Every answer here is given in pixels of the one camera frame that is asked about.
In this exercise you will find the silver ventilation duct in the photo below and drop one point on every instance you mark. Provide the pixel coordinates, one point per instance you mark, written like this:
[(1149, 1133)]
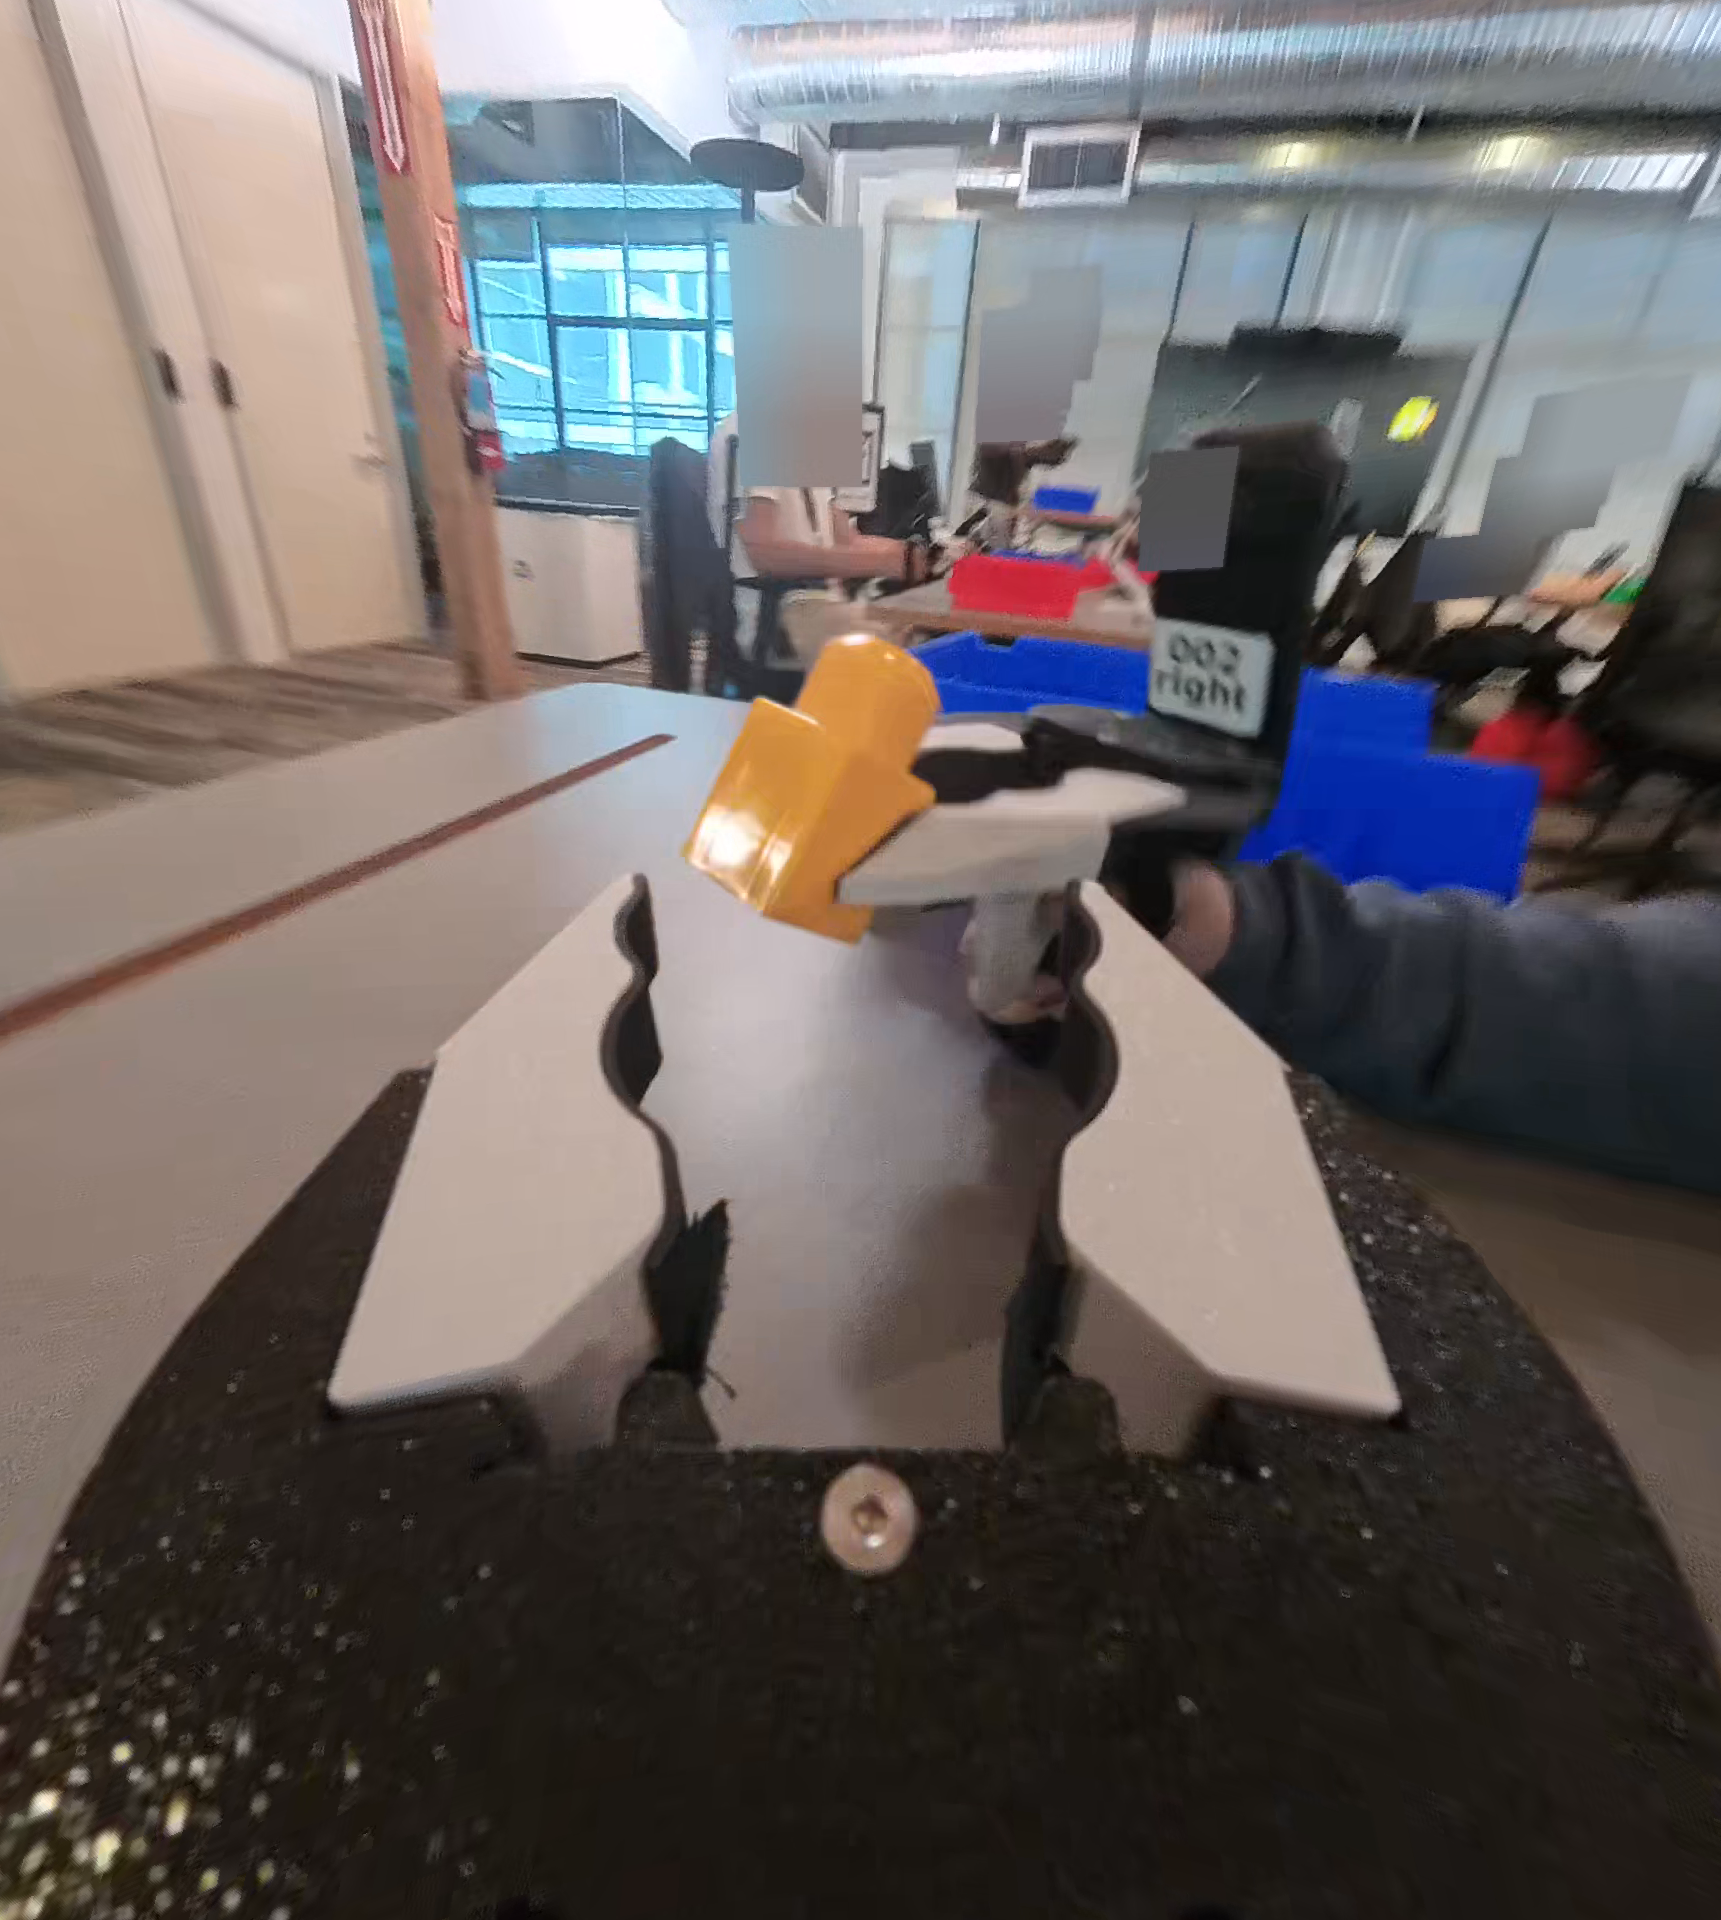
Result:
[(1400, 169), (1249, 60)]

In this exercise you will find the black floor lamp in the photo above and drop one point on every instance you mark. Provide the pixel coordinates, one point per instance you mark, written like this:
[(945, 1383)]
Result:
[(748, 157)]

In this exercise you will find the wooden work table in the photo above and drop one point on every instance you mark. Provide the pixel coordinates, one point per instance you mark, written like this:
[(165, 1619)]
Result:
[(1010, 624)]

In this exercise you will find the white recycling cabinet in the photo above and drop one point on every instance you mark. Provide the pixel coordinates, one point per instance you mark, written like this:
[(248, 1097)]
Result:
[(566, 594)]

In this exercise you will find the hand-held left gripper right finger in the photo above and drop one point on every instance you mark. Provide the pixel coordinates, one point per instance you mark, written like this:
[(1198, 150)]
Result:
[(1217, 1199)]

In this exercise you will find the video conference bar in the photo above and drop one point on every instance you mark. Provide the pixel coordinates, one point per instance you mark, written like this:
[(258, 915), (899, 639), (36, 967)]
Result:
[(1316, 335)]

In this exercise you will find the large blue storage bin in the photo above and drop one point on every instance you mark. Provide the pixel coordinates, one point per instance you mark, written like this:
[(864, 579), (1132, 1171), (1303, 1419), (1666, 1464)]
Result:
[(1400, 807)]

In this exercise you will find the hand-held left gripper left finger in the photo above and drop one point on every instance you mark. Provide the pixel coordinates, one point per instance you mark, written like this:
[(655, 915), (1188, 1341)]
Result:
[(499, 1199)]

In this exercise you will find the black office chair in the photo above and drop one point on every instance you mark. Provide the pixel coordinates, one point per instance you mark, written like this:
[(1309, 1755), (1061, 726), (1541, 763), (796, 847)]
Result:
[(687, 583)]

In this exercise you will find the orange toy brick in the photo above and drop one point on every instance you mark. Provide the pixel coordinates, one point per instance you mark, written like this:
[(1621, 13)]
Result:
[(812, 781)]

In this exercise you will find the person's right forearm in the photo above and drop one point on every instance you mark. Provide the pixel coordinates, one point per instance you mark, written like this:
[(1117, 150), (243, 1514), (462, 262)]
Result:
[(1522, 1024)]

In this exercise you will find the white door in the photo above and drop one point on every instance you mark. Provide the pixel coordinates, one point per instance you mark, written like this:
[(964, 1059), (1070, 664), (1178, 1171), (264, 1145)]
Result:
[(36, 375), (292, 345)]

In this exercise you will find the dark wall screen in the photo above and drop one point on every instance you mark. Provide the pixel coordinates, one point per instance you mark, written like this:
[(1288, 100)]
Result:
[(1312, 451)]

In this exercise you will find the small red parts bin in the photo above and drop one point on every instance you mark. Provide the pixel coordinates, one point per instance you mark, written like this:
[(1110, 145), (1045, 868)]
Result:
[(1022, 583)]

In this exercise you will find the small blue parts bin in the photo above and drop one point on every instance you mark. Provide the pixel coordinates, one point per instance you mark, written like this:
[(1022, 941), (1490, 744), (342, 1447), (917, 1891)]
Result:
[(1066, 500)]

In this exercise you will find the wooden support post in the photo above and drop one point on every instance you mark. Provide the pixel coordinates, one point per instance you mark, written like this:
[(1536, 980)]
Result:
[(451, 375)]

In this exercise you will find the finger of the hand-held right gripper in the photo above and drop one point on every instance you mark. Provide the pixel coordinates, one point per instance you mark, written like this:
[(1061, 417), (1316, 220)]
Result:
[(993, 842), (981, 736)]

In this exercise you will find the red fire extinguisher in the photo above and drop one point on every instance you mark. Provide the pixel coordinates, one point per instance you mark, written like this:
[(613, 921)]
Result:
[(476, 423)]

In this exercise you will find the person's right hand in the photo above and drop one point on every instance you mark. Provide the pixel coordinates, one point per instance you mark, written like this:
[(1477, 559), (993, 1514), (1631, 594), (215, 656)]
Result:
[(1198, 915)]

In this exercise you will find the red plastic bin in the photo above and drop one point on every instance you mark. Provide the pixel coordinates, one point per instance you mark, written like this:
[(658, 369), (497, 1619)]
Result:
[(1536, 754)]

